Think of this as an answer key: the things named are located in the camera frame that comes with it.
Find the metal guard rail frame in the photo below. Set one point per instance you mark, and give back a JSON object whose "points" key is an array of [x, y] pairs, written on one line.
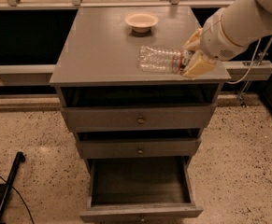
{"points": [[35, 37]]}

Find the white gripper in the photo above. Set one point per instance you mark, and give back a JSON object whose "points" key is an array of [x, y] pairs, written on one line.
{"points": [[215, 38]]}

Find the grey wooden drawer cabinet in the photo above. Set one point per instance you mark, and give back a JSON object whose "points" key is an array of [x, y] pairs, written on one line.
{"points": [[98, 68]]}

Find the black metal stand leg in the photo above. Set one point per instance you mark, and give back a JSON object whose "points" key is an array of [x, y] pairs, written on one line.
{"points": [[6, 186]]}

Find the grey open bottom drawer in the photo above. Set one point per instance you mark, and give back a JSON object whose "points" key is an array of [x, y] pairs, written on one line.
{"points": [[139, 189]]}

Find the grey middle drawer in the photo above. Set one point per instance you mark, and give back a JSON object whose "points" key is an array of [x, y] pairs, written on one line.
{"points": [[111, 149]]}

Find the beige shallow bowl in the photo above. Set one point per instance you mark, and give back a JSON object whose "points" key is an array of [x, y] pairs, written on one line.
{"points": [[141, 22]]}

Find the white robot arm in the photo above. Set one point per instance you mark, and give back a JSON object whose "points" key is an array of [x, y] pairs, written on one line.
{"points": [[227, 33]]}

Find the clear plastic water bottle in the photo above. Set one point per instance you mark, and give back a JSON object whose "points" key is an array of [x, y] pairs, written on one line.
{"points": [[163, 60]]}

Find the grey top drawer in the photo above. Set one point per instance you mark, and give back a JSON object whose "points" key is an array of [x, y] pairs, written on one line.
{"points": [[111, 119]]}

